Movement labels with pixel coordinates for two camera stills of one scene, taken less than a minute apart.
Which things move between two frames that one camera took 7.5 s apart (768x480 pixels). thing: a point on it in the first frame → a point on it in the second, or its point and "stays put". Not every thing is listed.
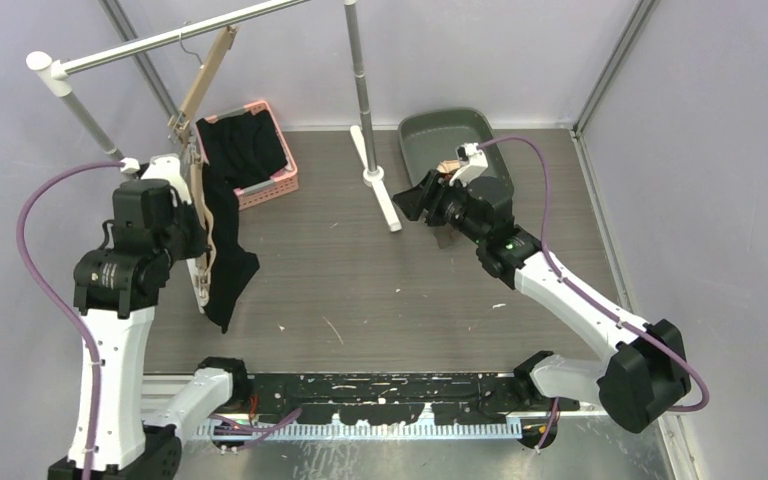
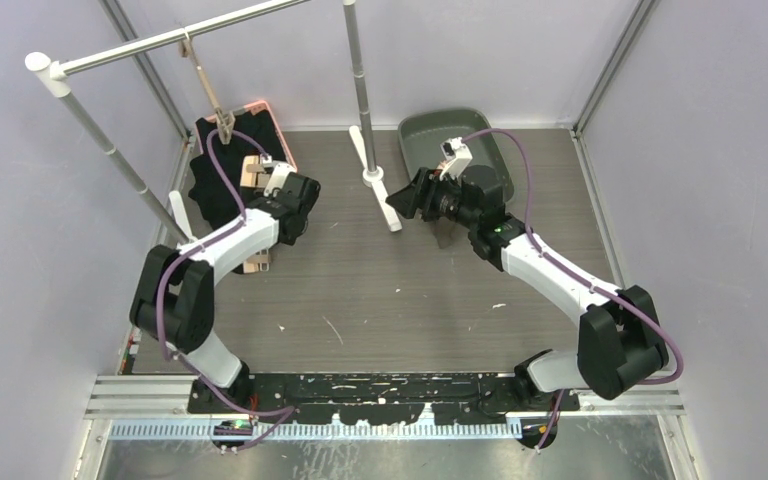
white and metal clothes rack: x=60 y=79 stays put
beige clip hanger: x=180 y=124 → x=225 y=120
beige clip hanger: x=204 y=282 → x=253 y=173
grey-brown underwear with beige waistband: x=446 y=233 stays put
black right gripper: x=429 y=195 stays put
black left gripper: x=197 y=246 → x=268 y=198
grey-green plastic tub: x=429 y=137 stays put
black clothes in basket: x=241 y=149 stays put
